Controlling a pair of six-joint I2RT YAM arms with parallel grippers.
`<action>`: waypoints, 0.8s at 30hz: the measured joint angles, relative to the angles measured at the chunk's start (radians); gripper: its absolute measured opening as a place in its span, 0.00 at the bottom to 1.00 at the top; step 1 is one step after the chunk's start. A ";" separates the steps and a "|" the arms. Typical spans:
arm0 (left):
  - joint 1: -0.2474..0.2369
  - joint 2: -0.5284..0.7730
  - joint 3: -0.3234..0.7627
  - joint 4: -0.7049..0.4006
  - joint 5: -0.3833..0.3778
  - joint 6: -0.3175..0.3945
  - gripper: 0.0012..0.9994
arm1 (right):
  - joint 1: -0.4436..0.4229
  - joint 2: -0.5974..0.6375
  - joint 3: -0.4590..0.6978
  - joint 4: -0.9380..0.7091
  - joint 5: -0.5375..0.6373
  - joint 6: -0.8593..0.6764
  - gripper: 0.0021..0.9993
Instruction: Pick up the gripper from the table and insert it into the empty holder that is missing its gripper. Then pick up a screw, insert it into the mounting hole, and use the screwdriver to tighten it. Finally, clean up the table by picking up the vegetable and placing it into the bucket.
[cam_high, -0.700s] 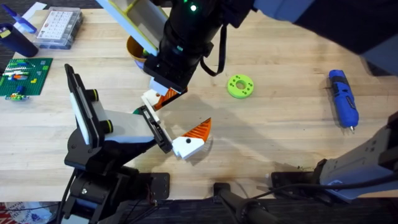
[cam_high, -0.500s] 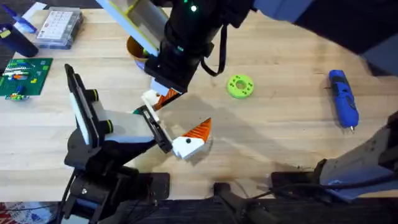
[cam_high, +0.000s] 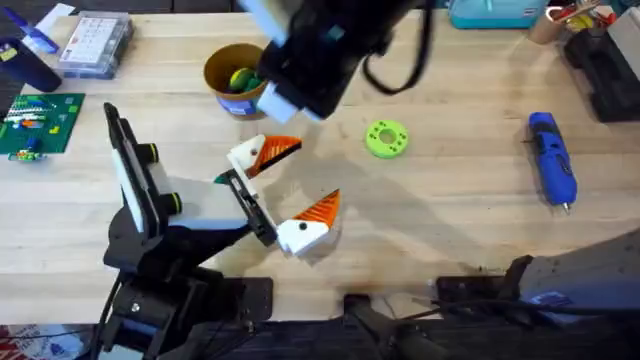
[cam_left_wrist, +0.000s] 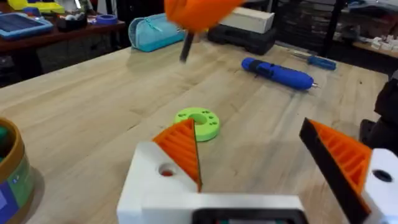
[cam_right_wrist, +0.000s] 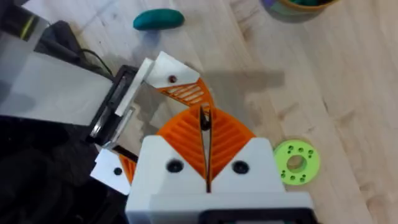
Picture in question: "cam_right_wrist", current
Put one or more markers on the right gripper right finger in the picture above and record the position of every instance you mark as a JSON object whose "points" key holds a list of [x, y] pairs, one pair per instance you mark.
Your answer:
{"points": [[245, 155]]}

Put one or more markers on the left wrist plate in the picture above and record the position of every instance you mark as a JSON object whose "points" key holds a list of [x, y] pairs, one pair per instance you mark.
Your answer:
{"points": [[15, 18]]}

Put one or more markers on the green disc with holes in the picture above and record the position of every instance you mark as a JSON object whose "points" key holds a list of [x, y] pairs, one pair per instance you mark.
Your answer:
{"points": [[308, 168]]}

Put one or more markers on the orange ribbed wedge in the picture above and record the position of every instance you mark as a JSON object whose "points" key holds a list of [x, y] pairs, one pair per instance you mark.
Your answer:
{"points": [[186, 93]]}

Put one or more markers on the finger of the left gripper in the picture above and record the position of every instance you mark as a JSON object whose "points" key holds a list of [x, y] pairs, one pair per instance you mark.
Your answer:
{"points": [[109, 171], [164, 68]]}

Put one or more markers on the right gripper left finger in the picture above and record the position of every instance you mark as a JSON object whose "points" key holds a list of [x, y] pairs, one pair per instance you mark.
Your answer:
{"points": [[168, 155]]}

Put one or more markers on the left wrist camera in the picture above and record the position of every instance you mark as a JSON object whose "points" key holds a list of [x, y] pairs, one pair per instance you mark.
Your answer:
{"points": [[59, 40]]}

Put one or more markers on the teal toy vegetable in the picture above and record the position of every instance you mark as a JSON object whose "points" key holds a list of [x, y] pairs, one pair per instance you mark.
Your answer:
{"points": [[158, 19]]}

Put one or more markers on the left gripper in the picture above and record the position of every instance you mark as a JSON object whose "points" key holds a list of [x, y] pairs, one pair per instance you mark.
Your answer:
{"points": [[56, 90]]}

